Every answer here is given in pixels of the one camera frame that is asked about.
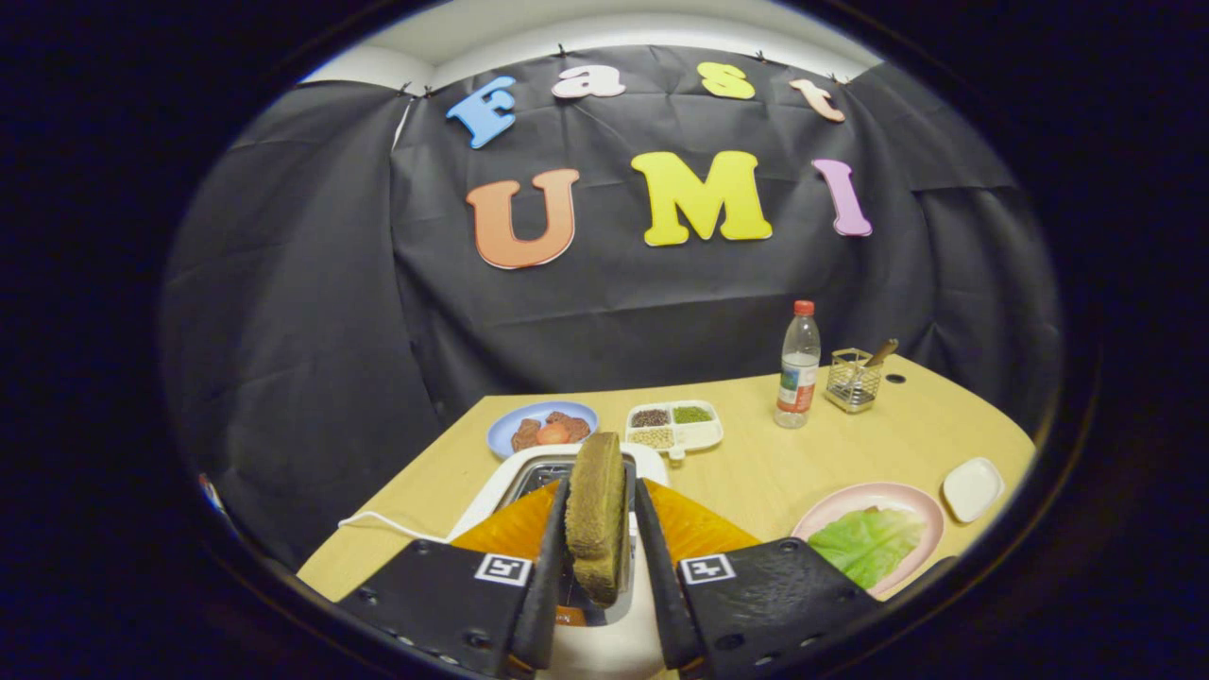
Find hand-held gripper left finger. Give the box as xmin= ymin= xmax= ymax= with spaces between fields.
xmin=337 ymin=477 xmax=572 ymax=680

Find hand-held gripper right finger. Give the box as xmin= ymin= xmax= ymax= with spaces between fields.
xmin=633 ymin=477 xmax=879 ymax=680

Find brown toast bread slice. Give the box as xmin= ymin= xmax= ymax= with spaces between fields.
xmin=564 ymin=432 xmax=632 ymax=608

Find green lettuce leaf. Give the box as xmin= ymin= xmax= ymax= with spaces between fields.
xmin=808 ymin=506 xmax=928 ymax=591

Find white toaster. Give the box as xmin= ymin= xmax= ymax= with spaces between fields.
xmin=444 ymin=442 xmax=681 ymax=680

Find white compartment tray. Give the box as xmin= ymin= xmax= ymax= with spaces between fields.
xmin=625 ymin=399 xmax=724 ymax=461

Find brown meat pieces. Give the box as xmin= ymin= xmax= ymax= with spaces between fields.
xmin=510 ymin=411 xmax=592 ymax=452

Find blue plate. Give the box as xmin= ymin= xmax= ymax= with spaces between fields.
xmin=486 ymin=400 xmax=600 ymax=461

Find pink plate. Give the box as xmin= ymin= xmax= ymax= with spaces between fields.
xmin=792 ymin=482 xmax=946 ymax=600

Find clear plastic water bottle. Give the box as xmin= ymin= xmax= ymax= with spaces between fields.
xmin=775 ymin=300 xmax=822 ymax=430

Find small white dish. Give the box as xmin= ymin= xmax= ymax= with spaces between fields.
xmin=942 ymin=457 xmax=1006 ymax=524

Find white toaster cable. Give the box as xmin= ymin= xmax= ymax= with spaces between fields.
xmin=337 ymin=510 xmax=454 ymax=546

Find metal wire mesh holder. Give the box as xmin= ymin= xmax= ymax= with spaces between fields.
xmin=826 ymin=348 xmax=883 ymax=415

